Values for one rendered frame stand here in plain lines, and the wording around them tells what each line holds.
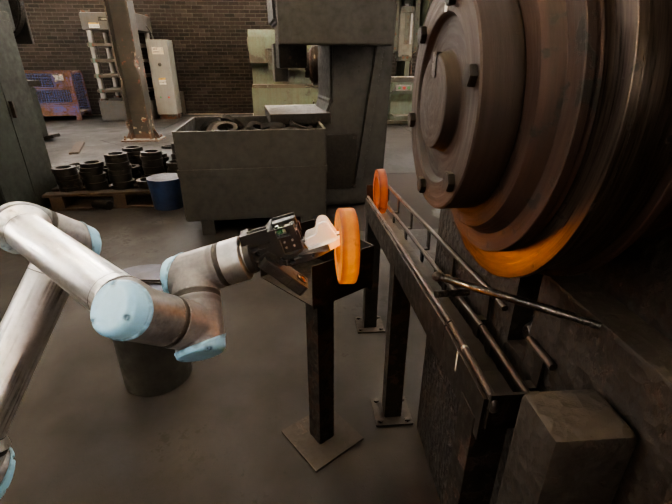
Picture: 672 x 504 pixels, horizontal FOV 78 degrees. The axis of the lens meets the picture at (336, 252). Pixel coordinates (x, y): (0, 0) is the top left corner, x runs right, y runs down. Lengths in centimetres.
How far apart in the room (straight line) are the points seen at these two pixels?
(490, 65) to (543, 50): 5
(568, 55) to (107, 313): 67
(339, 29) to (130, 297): 271
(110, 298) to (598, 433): 67
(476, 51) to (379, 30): 278
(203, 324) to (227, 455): 82
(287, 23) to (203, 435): 250
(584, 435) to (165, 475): 126
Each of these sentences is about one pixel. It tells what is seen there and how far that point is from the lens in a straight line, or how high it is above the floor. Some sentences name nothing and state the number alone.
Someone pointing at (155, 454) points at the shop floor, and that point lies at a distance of 162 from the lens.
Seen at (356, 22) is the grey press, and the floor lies 140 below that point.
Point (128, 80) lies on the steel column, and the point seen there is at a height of 89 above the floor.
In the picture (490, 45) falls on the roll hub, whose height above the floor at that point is 118.
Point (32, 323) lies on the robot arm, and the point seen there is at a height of 58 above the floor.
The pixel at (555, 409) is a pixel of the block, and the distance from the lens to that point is 57.
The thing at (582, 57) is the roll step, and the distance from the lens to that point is 45.
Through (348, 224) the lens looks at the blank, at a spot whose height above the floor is 89.
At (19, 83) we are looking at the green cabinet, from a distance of 432.
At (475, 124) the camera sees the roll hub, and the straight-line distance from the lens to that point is 47.
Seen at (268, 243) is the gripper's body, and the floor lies 84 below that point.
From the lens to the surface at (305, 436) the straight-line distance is 155.
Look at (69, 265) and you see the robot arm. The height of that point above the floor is 83.
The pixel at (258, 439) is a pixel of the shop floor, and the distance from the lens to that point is 157.
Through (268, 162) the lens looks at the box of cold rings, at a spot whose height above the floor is 52.
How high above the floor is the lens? 116
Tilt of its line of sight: 25 degrees down
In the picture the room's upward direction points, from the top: straight up
